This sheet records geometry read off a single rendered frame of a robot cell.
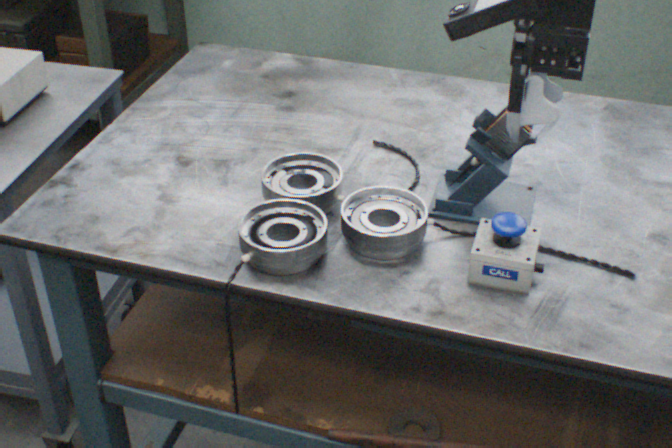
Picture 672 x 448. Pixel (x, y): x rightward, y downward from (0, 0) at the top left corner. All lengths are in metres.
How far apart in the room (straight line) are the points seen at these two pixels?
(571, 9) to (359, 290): 0.39
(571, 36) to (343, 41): 1.85
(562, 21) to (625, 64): 1.67
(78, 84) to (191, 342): 0.66
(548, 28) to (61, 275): 0.67
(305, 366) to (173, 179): 0.32
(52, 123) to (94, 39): 0.93
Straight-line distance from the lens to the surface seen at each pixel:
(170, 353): 1.28
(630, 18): 2.60
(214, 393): 1.22
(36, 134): 1.59
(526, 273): 0.97
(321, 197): 1.06
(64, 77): 1.78
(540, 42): 0.98
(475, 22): 1.00
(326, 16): 2.76
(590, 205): 1.16
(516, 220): 0.98
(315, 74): 1.44
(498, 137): 1.06
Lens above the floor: 1.44
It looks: 34 degrees down
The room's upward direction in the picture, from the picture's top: straight up
